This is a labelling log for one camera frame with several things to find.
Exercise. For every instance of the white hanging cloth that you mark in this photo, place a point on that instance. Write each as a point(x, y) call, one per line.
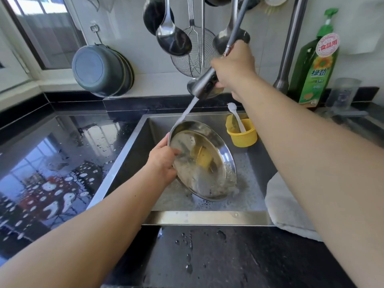
point(99, 1)

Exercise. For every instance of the yellow hanging sink cup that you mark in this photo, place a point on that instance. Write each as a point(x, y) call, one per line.
point(241, 138)

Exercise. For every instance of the hanging steel ladles and skimmer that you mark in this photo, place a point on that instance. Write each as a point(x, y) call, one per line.
point(155, 15)

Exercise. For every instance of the white cleaning brush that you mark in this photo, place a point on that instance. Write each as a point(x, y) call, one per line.
point(234, 114)

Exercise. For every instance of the white dish brush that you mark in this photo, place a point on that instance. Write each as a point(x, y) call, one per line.
point(277, 0)

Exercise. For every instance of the person's right hand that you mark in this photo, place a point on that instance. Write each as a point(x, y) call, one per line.
point(234, 69)

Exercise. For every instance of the green dish soap bottle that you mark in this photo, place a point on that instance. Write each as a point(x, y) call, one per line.
point(318, 72)

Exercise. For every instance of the white dish rag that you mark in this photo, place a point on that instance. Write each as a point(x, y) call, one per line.
point(288, 207)

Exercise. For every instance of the person's left forearm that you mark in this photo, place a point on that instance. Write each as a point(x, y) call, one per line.
point(72, 237)

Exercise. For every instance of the steel wall hook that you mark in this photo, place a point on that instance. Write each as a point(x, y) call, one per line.
point(96, 34)

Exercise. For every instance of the steel gooseneck faucet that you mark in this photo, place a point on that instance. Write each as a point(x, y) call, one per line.
point(204, 84)

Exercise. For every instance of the round steel pan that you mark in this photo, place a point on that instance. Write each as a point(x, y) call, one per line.
point(204, 159)

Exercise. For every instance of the steel soup ladle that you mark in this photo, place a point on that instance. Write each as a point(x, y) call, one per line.
point(174, 40)

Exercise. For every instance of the stainless steel sink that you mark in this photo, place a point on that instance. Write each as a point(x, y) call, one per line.
point(129, 153)

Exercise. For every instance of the dark green hanging basin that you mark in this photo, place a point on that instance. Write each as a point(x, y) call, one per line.
point(129, 73)

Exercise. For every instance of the person's left hand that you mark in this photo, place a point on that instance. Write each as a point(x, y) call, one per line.
point(161, 163)

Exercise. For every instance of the clear plastic cup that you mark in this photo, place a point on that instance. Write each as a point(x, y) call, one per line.
point(343, 93)

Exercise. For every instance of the person's right forearm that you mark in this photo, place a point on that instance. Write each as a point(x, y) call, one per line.
point(318, 177)

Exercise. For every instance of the grey hanging basin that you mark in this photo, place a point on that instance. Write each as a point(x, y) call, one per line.
point(99, 70)

